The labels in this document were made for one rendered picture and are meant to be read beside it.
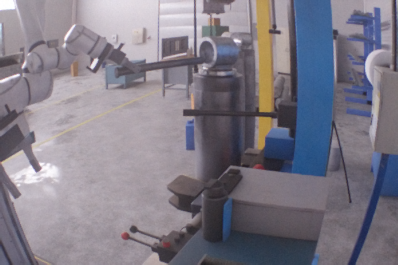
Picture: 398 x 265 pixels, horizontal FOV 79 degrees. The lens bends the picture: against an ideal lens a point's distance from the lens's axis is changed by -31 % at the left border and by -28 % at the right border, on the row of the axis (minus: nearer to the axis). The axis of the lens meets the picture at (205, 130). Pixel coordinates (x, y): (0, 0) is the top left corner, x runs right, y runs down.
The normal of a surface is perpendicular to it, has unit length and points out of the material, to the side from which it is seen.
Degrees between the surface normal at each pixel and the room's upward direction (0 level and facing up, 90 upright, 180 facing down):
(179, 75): 90
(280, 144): 90
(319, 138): 90
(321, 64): 90
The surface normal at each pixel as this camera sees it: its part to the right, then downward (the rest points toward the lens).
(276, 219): -0.41, 0.29
